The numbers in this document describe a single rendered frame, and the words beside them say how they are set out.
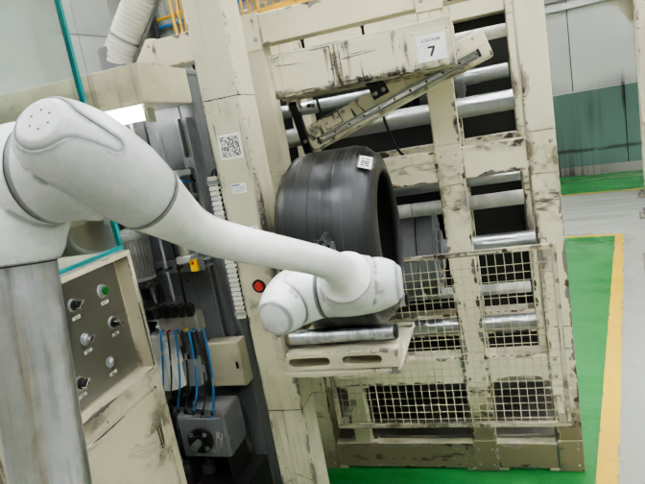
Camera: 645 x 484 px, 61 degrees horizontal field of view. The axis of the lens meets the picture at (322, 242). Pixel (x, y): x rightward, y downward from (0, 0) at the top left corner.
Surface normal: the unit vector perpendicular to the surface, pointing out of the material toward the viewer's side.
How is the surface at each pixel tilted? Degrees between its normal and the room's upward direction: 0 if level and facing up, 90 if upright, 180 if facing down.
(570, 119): 90
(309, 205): 58
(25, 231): 107
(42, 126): 53
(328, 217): 66
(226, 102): 90
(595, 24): 90
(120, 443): 90
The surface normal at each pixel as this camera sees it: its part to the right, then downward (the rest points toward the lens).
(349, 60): -0.26, 0.24
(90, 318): 0.95, -0.11
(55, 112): -0.26, -0.35
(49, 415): 0.66, -0.04
